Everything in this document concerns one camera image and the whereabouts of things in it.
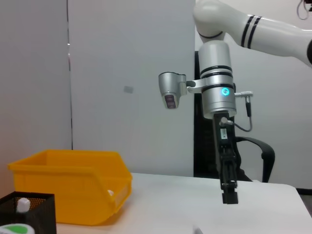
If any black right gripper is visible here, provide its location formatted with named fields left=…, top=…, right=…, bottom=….
left=211, top=110, right=241, bottom=205

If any clear green-label water bottle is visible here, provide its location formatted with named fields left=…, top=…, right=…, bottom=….
left=0, top=223, right=35, bottom=234

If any black mesh pen holder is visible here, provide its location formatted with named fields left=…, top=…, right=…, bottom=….
left=0, top=191, right=58, bottom=234

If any black office chair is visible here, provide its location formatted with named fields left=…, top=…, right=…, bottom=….
left=193, top=50, right=276, bottom=184

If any white partition board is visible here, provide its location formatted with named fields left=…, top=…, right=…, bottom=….
left=66, top=0, right=196, bottom=176

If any yellow plastic storage bin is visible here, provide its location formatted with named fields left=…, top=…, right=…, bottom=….
left=7, top=149, right=134, bottom=226

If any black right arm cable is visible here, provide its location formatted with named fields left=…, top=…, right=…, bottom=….
left=219, top=90, right=254, bottom=133

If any right wrist camera silver housing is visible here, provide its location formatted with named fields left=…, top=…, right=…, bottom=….
left=158, top=72, right=203, bottom=111

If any black overhead cable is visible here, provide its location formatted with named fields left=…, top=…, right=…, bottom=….
left=296, top=0, right=312, bottom=20

